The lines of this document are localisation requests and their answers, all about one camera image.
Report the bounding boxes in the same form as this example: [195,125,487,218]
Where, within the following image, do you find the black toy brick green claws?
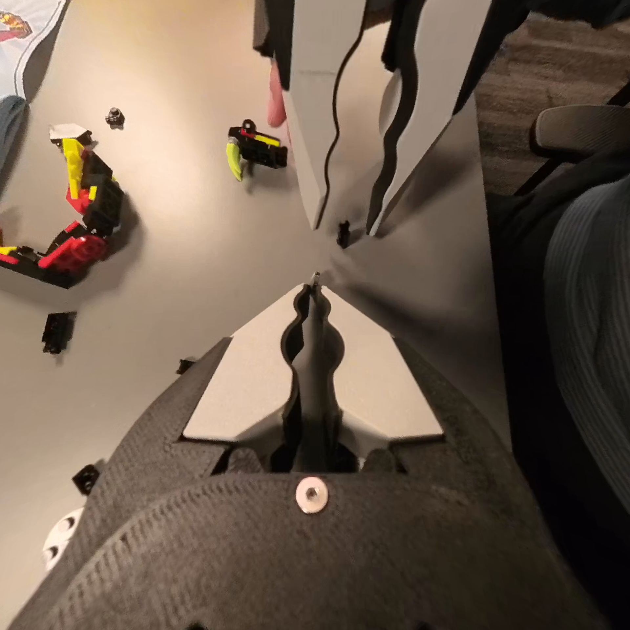
[226,119,289,183]

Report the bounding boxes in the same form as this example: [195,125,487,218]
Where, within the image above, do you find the person's right hand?
[267,64,287,130]

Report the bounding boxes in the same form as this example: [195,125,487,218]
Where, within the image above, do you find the red yellow toy brick arm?
[0,135,125,289]

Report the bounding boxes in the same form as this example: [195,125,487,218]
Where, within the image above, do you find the black mesh chair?
[514,81,630,198]

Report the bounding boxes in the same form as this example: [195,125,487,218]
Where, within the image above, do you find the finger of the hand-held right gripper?
[283,0,367,232]
[366,0,493,237]

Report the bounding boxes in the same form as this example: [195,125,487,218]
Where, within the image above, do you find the grey black toy brick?
[42,311,78,355]

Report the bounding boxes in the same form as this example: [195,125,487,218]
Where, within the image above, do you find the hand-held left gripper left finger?
[181,284,312,471]

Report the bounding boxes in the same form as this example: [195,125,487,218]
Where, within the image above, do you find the round black toy brick plate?
[42,507,85,572]

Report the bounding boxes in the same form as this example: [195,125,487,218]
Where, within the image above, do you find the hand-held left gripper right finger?
[315,285,445,468]

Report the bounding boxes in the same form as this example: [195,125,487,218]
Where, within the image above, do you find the open instruction booklet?
[0,0,71,170]

